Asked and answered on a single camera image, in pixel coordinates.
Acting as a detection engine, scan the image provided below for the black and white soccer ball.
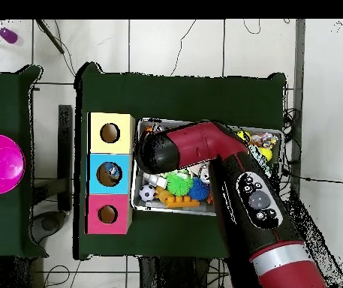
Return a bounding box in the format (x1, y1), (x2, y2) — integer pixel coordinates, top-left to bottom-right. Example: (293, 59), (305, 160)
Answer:
(139, 184), (156, 203)

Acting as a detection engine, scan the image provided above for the black rod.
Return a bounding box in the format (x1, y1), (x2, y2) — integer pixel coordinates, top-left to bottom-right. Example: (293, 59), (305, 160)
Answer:
(35, 19), (66, 55)

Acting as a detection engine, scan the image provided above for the silver plastic toy truck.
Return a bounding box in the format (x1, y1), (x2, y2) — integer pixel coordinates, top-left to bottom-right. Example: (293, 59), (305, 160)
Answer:
(143, 172), (168, 189)

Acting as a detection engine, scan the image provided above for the black power cable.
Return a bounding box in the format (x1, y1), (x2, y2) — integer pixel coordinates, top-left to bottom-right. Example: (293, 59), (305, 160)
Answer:
(281, 169), (343, 185)

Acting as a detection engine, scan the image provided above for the large green fuzzy eyed ball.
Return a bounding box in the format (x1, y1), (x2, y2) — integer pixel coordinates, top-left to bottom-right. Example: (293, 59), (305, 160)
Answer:
(166, 172), (194, 198)

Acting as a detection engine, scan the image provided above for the light blue cloth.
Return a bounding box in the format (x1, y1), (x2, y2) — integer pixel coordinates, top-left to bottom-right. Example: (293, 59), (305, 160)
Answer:
(247, 144), (273, 179)

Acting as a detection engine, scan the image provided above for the purple bottle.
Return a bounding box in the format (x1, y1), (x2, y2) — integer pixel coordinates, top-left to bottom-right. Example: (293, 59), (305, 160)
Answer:
(0, 27), (19, 45)

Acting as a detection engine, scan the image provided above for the dark green tablecloth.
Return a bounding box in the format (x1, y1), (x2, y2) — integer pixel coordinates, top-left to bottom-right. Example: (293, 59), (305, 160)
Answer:
(0, 64), (49, 260)
(73, 61), (287, 260)

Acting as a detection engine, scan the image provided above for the shallow metal mesh bin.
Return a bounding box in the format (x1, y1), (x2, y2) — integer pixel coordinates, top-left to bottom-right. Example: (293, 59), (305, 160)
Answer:
(130, 118), (284, 221)

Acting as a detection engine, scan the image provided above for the crushed clear bottle blue label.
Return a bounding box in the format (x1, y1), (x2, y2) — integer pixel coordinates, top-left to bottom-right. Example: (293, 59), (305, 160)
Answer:
(103, 161), (122, 181)

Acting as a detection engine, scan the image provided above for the wooden box with three holes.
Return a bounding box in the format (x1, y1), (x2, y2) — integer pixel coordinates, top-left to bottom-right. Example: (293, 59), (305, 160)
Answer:
(86, 112), (137, 236)

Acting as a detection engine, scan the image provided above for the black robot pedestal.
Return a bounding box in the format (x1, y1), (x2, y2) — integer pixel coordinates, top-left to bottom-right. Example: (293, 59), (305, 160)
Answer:
(137, 256), (229, 288)

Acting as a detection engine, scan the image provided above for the pink plastic object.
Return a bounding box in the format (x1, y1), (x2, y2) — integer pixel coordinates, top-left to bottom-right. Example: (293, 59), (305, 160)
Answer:
(0, 133), (26, 195)

